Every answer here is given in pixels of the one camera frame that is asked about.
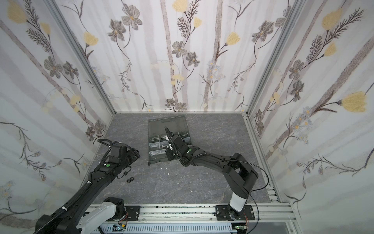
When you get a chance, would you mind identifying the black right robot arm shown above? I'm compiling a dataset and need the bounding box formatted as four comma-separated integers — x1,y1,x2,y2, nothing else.
165,127,270,221

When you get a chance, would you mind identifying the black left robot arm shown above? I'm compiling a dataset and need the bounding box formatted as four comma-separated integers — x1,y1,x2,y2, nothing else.
35,139,140,234

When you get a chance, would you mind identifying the green compartment organizer box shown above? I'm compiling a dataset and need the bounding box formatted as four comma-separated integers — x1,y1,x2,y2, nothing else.
148,115,192,166

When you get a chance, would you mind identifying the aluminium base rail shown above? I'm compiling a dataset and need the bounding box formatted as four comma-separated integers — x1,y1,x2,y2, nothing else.
123,203,297,224

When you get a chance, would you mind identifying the white cable duct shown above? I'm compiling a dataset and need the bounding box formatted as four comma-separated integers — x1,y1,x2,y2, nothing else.
100,223,237,234

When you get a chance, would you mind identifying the aluminium corner frame post left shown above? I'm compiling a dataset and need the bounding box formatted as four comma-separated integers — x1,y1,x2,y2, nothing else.
43,0,116,115

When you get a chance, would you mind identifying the aluminium corner frame post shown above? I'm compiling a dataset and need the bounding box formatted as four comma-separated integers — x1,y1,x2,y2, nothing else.
43,0,116,115
245,0,306,115

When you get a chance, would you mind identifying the aluminium corner frame post right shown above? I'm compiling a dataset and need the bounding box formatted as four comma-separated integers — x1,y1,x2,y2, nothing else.
245,0,306,115

